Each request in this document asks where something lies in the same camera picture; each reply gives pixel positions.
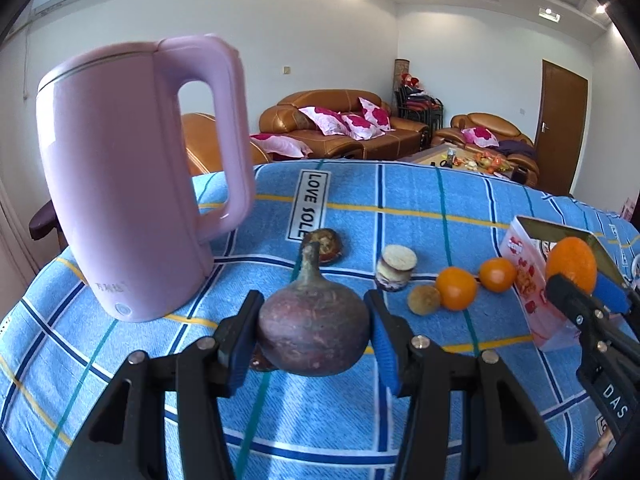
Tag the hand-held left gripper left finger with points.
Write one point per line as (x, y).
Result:
(239, 360)

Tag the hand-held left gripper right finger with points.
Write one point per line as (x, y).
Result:
(384, 347)

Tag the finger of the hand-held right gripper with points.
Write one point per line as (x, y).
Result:
(575, 300)
(611, 290)

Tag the orange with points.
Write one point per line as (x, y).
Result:
(455, 287)
(571, 262)
(497, 274)

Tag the pink tin box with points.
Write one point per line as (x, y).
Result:
(525, 270)

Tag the small yellowish brown fruit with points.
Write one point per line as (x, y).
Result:
(424, 300)

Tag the dark purple round fruit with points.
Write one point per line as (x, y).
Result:
(312, 325)

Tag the dark brown crusted fruit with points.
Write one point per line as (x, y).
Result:
(326, 246)

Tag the small jar with beige lid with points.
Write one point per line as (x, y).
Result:
(397, 267)

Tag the blue plaid cloth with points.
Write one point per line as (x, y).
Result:
(425, 210)

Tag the purple cloth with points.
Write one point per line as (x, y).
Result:
(517, 149)

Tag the pile of orange snacks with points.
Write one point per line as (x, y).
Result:
(485, 161)

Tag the brown wooden door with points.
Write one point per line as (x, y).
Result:
(562, 125)

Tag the pink floral pillow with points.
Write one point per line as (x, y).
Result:
(359, 126)
(376, 114)
(325, 121)
(480, 136)

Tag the brown leather armchair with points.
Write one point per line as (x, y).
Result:
(500, 125)

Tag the wooden coffee table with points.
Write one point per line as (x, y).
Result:
(432, 154)

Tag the pink electric kettle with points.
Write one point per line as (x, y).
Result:
(130, 185)

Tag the pink floral blanket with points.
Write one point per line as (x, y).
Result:
(280, 145)

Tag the orange leather armchair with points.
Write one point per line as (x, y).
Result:
(200, 140)

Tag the dark wooden chair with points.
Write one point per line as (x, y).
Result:
(45, 220)

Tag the stacked dark chairs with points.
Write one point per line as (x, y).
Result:
(420, 105)

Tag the brown leather sofa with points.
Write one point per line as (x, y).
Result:
(320, 97)

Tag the red dolls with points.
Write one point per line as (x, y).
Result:
(411, 81)

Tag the tall rolled mat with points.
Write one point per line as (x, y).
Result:
(401, 67)

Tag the square recessed ceiling light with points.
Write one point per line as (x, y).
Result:
(550, 12)

